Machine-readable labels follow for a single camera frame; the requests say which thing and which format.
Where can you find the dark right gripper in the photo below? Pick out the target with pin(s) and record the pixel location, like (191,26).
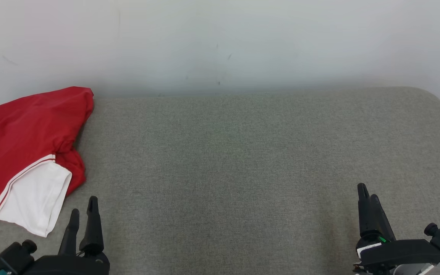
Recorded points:
(367,247)

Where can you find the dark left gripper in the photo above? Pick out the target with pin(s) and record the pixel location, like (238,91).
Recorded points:
(97,263)

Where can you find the red garment with white panel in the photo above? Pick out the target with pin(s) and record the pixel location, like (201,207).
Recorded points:
(25,130)

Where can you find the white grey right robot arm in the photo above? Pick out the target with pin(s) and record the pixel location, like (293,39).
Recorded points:
(407,271)

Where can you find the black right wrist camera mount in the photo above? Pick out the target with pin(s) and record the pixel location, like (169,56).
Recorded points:
(407,250)

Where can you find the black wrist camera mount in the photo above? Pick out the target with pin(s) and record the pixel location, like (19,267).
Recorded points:
(407,250)
(52,267)

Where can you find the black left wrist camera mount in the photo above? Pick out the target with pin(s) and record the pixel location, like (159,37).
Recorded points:
(52,267)

